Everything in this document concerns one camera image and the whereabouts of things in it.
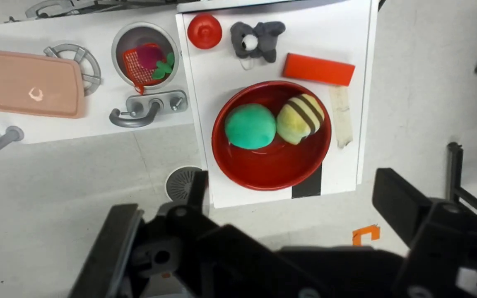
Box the round grey floor drain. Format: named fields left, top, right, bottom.
left=162, top=166, right=203, bottom=204

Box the clear tape strip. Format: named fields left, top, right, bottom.
left=329, top=88, right=356, bottom=151

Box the grey toy faucet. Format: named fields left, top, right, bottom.
left=107, top=88, right=189, bottom=130

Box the white cabinet box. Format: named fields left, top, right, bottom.
left=174, top=0, right=381, bottom=211

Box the grey metal pole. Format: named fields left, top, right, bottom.
left=0, top=125, right=26, bottom=170

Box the black tape patch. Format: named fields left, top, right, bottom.
left=291, top=165, right=324, bottom=201

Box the grey toy stove burner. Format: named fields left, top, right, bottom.
left=43, top=42, right=104, bottom=97

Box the red plastic bowl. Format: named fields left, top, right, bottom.
left=210, top=80, right=333, bottom=193

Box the green plush ball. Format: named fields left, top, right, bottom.
left=223, top=103, right=278, bottom=151

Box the bracket shaped orange floor tape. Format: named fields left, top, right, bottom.
left=351, top=224, right=382, bottom=247

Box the white toy kitchen counter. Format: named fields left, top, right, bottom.
left=0, top=11, right=198, bottom=146

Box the yellow striped plush toy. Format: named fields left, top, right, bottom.
left=275, top=93, right=326, bottom=148

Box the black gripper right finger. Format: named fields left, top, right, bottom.
left=371, top=168, right=434, bottom=249

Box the grey plush animal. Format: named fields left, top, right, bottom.
left=228, top=21, right=286, bottom=65

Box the pink cutting board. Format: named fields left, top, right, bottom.
left=0, top=49, right=88, bottom=120

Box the orange rectangular block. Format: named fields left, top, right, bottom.
left=281, top=52, right=357, bottom=88

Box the round toy sink basin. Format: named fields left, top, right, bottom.
left=111, top=22, right=180, bottom=93

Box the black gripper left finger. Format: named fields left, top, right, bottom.
left=69, top=204, right=145, bottom=298

